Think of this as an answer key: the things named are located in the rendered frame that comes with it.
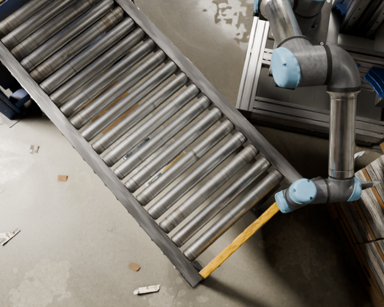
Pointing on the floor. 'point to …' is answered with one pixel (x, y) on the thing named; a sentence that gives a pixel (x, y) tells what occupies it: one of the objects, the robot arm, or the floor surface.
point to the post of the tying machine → (2, 102)
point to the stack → (379, 273)
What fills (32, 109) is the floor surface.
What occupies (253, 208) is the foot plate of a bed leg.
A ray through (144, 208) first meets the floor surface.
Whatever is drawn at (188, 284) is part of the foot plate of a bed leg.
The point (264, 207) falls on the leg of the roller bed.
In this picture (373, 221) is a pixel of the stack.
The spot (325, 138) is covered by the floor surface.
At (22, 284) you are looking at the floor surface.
